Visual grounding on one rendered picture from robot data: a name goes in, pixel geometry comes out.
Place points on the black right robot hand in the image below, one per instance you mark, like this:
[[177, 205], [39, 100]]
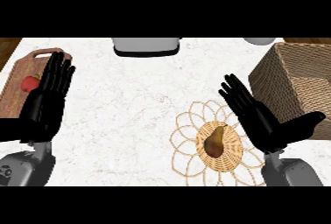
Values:
[[258, 119]]

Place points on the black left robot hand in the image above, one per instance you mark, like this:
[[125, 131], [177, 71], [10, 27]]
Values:
[[44, 108]]

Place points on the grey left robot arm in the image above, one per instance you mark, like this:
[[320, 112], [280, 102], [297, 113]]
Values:
[[26, 167]]

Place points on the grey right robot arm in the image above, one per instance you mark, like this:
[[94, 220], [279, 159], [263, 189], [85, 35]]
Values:
[[289, 171]]

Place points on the brown green pear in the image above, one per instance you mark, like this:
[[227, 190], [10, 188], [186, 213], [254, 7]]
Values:
[[214, 141]]

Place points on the brown wicker basket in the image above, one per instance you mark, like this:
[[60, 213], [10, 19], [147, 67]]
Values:
[[297, 81]]

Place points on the woven flower-shaped placemat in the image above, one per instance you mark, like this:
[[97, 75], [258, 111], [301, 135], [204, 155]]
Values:
[[214, 157]]

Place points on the red apple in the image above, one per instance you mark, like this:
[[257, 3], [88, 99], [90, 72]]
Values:
[[28, 83]]

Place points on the brown wooden cutting board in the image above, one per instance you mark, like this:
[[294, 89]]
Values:
[[16, 84]]

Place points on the pale grey round object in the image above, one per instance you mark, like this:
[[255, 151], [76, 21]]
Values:
[[260, 40]]

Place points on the grey and black appliance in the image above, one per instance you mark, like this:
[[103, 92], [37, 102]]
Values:
[[146, 46]]

